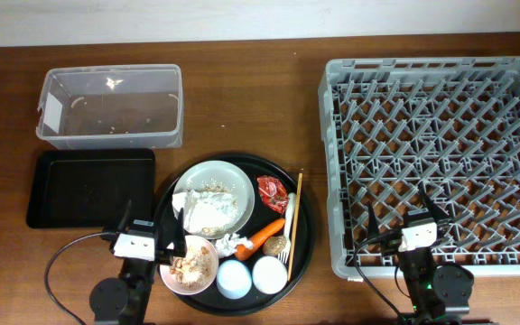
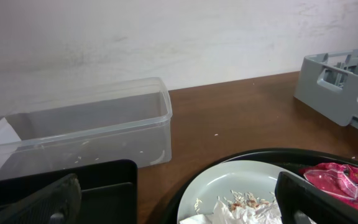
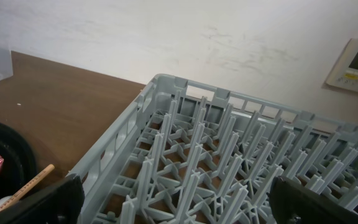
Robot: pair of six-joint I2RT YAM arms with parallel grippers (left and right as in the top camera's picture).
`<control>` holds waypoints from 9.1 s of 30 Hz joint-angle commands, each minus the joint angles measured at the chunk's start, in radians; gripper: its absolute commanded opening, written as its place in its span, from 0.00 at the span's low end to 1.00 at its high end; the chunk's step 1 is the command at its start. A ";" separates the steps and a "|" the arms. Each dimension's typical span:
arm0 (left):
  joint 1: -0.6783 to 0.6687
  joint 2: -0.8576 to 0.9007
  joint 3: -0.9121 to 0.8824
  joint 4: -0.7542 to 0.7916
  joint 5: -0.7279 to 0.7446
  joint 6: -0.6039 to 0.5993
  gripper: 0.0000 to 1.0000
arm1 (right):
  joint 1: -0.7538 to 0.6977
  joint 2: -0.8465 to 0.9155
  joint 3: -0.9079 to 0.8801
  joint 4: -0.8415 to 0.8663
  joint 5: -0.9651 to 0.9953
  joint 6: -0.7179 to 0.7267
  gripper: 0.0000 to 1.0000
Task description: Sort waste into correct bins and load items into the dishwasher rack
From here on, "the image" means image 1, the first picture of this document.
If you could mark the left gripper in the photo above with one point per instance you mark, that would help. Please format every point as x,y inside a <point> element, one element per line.
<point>164,256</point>

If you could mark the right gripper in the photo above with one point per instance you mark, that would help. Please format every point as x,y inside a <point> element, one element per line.
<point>439,215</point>

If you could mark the pink bowl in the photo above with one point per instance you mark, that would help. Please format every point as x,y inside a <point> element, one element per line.
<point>195,272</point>

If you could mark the white napkin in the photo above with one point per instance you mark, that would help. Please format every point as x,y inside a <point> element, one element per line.
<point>206,213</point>

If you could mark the grey plate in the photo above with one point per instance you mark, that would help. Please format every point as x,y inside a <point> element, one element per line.
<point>222,176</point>

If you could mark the orange carrot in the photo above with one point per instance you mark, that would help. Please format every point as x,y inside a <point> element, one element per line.
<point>258,239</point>

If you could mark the light blue cup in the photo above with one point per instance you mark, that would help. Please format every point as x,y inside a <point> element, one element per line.
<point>233,279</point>

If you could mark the white cup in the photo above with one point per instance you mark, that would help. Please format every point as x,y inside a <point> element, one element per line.
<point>269,275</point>

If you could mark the red snack wrapper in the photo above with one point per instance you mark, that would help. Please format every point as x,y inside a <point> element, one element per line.
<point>272,193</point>

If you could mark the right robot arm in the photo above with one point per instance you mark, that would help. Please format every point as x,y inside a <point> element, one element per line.
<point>439,293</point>

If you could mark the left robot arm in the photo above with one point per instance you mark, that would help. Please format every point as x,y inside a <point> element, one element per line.
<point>124,299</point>

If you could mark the grey dishwasher rack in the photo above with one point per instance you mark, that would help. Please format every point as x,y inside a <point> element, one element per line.
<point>453,123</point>

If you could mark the clear plastic waste bin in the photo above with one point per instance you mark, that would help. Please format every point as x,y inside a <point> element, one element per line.
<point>112,107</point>

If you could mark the small crumpled white tissue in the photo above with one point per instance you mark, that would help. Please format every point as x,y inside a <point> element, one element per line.
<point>227,245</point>

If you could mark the black rectangular tray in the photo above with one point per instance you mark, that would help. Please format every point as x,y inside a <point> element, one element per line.
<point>91,188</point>

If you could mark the round black serving tray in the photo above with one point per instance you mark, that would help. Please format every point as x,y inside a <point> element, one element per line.
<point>211,300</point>

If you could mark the wooden chopstick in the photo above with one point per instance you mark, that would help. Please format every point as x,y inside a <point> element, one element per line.
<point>294,226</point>

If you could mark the white plastic fork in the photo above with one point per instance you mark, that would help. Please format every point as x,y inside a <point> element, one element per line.
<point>288,216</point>

